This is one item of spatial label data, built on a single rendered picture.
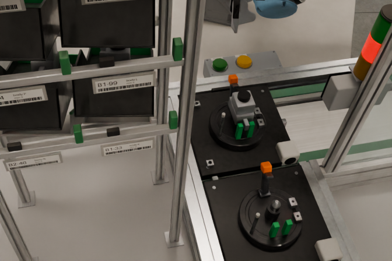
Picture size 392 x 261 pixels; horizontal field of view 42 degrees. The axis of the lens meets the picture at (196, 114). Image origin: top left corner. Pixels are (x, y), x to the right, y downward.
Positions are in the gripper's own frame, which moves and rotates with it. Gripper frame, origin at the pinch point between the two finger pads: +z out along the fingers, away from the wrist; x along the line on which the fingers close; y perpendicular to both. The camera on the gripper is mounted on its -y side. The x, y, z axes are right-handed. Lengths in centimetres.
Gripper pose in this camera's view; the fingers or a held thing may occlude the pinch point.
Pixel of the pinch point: (232, 20)
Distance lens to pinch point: 135.4
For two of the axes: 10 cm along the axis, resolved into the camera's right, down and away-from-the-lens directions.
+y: 10.0, 0.1, 0.1
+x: 0.0, -7.4, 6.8
